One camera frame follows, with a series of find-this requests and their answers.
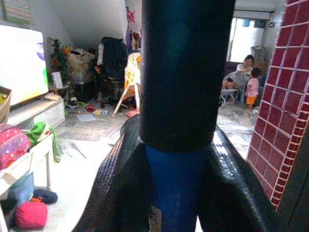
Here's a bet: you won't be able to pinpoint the white paper sheet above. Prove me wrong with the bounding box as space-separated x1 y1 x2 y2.
76 113 97 123

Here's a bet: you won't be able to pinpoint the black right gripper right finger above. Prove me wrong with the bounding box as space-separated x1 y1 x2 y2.
197 125 278 232

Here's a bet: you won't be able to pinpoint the pile of toys and bags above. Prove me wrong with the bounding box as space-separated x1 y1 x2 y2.
61 44 97 85

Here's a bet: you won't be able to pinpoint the framed wall picture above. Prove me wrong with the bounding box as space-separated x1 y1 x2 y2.
1 0 32 25

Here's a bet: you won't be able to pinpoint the light blue bag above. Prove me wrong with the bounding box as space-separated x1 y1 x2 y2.
7 173 35 206

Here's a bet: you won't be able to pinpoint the toddler in striped shirt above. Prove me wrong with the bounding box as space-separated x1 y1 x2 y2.
244 67 262 109

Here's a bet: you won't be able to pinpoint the dark clothes on rack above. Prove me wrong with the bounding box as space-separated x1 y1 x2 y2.
96 36 128 82

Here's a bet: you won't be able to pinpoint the flat screen television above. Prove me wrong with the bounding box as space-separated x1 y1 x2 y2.
0 24 50 107

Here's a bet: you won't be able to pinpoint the blue broom handle black grip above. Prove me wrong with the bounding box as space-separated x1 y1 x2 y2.
139 0 236 232

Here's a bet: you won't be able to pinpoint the dark blue slipper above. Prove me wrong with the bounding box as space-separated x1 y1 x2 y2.
32 188 58 205

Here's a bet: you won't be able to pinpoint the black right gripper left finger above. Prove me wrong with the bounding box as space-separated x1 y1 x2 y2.
73 113 165 232

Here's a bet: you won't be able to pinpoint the red round cushion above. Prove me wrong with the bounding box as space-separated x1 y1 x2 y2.
15 201 48 230

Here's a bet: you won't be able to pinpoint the white low table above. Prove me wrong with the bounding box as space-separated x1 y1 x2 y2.
0 132 55 232

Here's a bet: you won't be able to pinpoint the white and orange high chair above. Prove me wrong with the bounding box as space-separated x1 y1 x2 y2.
111 52 142 118

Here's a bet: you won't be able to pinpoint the pink hanging toy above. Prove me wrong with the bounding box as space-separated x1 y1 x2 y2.
126 7 136 25

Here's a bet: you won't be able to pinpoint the pink polka dot bag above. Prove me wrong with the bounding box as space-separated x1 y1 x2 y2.
0 123 32 170

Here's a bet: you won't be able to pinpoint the white television stand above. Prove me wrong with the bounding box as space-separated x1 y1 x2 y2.
7 93 66 130

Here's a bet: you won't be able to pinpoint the red tiled pillar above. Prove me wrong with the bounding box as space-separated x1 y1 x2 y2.
246 0 309 210

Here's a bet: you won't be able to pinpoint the small decorated christmas tree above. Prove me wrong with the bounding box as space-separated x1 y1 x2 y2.
49 37 70 85

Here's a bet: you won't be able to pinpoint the bright window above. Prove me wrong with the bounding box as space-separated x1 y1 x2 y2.
229 16 268 62

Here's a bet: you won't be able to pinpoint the green cloth strap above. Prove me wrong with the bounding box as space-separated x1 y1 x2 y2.
25 121 62 164

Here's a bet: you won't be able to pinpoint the seated adult person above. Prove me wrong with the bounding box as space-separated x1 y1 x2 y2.
221 55 255 97

